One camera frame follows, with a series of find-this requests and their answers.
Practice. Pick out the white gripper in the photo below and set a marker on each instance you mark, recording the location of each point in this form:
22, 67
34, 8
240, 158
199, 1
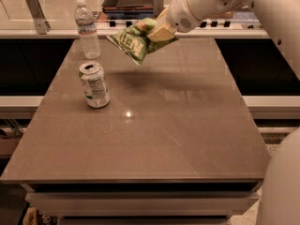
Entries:
178, 12

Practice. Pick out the green jalapeno chip bag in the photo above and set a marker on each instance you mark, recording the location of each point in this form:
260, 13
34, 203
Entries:
134, 42

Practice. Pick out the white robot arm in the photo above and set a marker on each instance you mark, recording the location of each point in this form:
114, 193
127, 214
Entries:
280, 203

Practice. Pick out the clear plastic water bottle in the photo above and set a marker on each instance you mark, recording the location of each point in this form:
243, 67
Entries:
86, 26

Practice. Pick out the white green soda can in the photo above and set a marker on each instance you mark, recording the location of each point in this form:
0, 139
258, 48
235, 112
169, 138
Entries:
91, 74

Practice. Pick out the middle metal rail bracket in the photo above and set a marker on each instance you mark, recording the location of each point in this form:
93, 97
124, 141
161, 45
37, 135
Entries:
158, 6

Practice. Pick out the metal rail bracket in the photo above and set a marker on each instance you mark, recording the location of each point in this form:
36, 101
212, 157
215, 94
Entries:
41, 24
158, 6

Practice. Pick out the left metal rail bracket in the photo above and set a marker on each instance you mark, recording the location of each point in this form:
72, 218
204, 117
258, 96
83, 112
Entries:
41, 24

